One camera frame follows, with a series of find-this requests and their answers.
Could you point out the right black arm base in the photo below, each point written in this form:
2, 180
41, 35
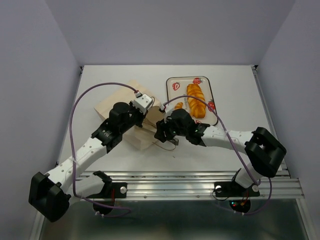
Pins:
237, 195

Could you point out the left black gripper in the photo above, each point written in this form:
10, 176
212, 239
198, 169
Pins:
142, 116

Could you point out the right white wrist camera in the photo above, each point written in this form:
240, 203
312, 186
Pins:
166, 110

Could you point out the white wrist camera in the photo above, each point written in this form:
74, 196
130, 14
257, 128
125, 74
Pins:
166, 110
142, 102

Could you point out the fake croissant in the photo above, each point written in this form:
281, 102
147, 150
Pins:
179, 105

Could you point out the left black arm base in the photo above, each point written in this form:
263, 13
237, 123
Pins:
102, 192

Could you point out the aluminium mounting rail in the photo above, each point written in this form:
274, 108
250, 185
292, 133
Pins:
196, 185

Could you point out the strawberry pattern tray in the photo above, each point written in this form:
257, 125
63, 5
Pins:
176, 92

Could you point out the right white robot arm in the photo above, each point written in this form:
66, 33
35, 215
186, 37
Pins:
264, 151

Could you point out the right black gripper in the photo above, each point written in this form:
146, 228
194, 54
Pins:
161, 127

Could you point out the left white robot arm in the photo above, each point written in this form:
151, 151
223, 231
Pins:
54, 192

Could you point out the orange braided fake bread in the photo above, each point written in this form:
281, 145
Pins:
196, 106

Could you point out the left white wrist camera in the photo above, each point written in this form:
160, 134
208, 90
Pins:
142, 102

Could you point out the metal tongs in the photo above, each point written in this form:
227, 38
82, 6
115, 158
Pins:
174, 141

